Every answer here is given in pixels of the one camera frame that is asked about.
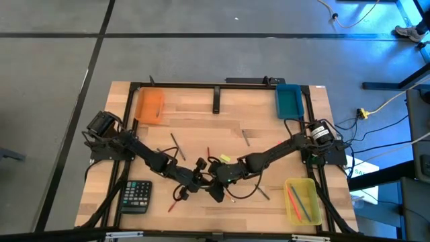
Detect blue plastic bin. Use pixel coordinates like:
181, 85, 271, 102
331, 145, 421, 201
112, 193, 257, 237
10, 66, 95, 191
274, 83, 305, 120

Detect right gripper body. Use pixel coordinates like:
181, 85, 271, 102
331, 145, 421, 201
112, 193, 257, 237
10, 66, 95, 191
214, 163, 245, 186

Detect dark chair base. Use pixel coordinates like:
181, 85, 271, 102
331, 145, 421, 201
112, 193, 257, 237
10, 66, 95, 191
0, 147, 27, 163

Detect cream power cable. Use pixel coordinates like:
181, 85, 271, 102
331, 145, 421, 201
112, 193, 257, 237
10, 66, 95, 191
368, 75, 430, 116

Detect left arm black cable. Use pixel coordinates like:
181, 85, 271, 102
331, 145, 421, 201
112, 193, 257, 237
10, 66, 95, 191
161, 146, 179, 159

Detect orange plastic bin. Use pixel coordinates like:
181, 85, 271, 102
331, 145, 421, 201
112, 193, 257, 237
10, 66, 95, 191
134, 87, 166, 126

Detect white printed sheet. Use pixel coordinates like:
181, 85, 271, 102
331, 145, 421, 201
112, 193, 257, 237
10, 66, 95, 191
345, 155, 380, 205

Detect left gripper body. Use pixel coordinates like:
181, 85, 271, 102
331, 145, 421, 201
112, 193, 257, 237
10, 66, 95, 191
185, 173, 208, 195

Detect cream floor cable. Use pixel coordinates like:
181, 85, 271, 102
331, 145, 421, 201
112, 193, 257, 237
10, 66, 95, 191
316, 0, 382, 30

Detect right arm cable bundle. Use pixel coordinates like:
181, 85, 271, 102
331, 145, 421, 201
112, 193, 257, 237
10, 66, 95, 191
307, 161, 359, 235

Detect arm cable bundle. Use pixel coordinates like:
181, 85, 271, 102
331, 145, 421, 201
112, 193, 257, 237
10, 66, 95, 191
75, 160, 130, 229
307, 161, 359, 235

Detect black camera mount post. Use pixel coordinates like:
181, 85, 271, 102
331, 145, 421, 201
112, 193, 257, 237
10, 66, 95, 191
212, 85, 221, 115

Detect black rig crossbar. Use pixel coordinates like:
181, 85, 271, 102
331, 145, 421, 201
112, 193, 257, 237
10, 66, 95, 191
0, 228, 430, 242

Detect teal pencil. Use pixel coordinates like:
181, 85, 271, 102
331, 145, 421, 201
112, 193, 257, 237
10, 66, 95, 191
290, 186, 312, 223

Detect black calculator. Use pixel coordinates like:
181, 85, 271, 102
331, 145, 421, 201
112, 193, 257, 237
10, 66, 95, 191
119, 180, 153, 214

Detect silver bracket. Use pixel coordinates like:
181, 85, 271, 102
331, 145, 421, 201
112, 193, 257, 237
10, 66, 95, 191
291, 234, 331, 242
105, 230, 144, 240

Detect yellow plastic bin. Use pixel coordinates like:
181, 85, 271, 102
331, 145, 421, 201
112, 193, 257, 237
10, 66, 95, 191
284, 177, 323, 226

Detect teal crayon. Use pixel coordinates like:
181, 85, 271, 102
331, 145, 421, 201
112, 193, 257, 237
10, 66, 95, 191
255, 184, 271, 201

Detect black table frame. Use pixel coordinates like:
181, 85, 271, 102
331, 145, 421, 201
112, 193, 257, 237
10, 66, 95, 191
100, 81, 359, 236

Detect grey-brown pen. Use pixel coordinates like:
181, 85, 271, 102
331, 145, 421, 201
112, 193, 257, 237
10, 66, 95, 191
169, 132, 187, 161

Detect black desk frame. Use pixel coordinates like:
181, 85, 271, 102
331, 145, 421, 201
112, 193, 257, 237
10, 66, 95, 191
361, 63, 430, 91

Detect grey cabinet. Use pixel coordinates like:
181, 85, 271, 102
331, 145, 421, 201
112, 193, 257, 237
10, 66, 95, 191
398, 177, 430, 242
405, 87, 430, 184

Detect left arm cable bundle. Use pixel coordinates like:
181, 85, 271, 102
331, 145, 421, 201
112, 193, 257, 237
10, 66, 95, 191
75, 160, 130, 229

